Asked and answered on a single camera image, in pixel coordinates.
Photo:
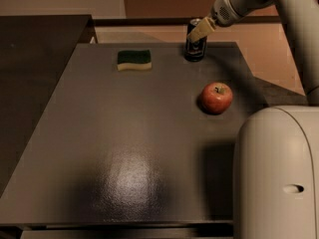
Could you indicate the red apple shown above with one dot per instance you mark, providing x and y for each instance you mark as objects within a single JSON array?
[{"x": 216, "y": 98}]

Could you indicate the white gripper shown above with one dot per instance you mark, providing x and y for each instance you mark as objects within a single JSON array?
[{"x": 221, "y": 14}]

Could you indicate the dark pepsi can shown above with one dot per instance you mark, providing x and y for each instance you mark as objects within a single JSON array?
[{"x": 194, "y": 52}]

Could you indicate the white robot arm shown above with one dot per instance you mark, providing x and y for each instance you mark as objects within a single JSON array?
[{"x": 276, "y": 158}]

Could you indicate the green and yellow sponge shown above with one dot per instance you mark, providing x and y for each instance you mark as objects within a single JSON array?
[{"x": 134, "y": 60}]

